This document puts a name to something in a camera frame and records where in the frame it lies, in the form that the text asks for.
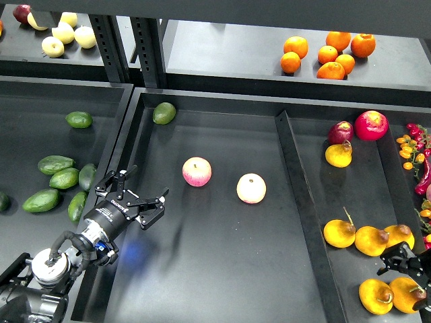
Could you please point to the yellow pear by divider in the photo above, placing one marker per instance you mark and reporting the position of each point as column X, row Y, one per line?
column 340, row 233

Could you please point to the pale yellow pear back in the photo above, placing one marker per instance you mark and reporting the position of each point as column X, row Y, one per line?
column 69, row 18

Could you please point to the small orange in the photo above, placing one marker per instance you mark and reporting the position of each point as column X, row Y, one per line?
column 327, row 54
column 347, row 62

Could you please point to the black left tray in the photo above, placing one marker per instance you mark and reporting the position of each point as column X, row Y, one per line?
column 33, row 126

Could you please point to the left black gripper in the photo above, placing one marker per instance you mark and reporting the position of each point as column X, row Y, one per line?
column 110, row 217

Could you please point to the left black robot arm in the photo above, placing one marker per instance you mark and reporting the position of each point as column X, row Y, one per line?
column 36, row 288

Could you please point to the pale yellow pear front left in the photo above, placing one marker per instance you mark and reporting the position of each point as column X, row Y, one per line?
column 52, row 47

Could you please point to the large red apple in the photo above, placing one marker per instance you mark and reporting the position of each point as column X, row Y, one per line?
column 371, row 125

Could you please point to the dark avocado at left edge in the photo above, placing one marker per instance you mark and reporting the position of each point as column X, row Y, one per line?
column 4, row 201

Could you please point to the dark red apple on shelf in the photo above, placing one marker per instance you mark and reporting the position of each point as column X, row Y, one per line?
column 21, row 12

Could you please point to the green avocado at tray corner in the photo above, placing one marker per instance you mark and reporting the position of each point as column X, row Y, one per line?
column 164, row 113

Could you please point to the pale yellow pear right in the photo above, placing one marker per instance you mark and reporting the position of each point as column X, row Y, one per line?
column 85, row 37

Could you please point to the pale yellow pear centre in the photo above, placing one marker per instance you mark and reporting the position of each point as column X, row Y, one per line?
column 64, row 32

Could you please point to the black centre tray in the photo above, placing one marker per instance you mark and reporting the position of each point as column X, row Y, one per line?
column 214, row 258

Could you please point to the orange top right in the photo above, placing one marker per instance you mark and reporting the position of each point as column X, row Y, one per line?
column 363, row 45

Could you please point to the cherry tomato vine bunch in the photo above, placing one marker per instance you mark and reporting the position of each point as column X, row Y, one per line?
column 414, row 148

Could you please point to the green avocado middle of cluster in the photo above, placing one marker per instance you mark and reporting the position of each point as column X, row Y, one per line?
column 65, row 179

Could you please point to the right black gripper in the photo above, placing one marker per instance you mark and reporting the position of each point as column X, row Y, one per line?
column 401, row 258

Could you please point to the dark green avocado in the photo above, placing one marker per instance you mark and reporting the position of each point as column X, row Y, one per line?
column 76, row 206

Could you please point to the yellow pear with brown tip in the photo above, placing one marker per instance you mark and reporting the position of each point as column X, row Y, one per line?
column 399, row 233

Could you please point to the black tray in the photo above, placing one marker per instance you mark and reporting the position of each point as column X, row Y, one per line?
column 214, row 258
column 33, row 126

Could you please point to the pale yellow pear behind tag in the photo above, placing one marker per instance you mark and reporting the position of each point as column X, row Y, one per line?
column 32, row 22

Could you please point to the orange lower left of group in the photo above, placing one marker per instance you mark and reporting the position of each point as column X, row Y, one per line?
column 290, row 62

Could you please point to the green avocado lower cluster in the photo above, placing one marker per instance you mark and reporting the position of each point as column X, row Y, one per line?
column 42, row 201

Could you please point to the small orange right centre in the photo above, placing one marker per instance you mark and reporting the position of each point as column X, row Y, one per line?
column 347, row 62

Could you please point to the green avocado upper left tray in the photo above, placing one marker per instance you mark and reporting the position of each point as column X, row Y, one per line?
column 79, row 119

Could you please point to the yellow pink apple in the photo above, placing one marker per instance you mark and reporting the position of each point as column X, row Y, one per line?
column 251, row 188

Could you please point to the black tray divider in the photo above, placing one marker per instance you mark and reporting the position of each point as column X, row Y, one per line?
column 316, row 246

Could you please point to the black shelf upright post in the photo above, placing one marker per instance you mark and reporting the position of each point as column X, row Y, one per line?
column 147, row 33

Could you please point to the orange front of group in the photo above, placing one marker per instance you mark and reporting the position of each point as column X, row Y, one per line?
column 331, row 70

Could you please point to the pink red apple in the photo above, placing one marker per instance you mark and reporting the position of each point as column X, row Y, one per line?
column 197, row 171

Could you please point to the dark avocado at tray wall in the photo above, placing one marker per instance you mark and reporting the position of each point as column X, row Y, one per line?
column 86, row 176

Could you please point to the red chili pepper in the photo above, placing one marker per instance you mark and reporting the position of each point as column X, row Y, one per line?
column 424, row 183

